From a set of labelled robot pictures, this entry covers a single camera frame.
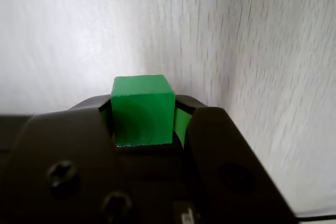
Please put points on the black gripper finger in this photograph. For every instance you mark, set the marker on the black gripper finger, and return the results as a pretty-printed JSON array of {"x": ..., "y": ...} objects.
[
  {"x": 220, "y": 150},
  {"x": 65, "y": 155}
]

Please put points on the green wooden cube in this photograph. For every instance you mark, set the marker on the green wooden cube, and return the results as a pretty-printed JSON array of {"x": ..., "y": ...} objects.
[{"x": 141, "y": 108}]

